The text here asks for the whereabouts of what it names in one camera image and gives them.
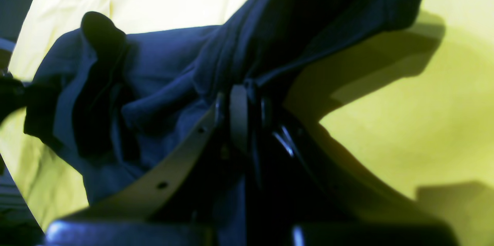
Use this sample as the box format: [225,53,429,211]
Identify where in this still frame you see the right gripper white left finger image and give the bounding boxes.
[64,93,226,222]

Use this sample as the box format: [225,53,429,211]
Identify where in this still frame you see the right gripper white right finger image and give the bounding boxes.
[229,85,444,246]

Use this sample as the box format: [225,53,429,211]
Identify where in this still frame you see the dark navy T-shirt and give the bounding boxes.
[23,0,433,246]

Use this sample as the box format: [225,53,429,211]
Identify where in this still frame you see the yellow table cloth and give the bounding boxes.
[9,0,493,246]

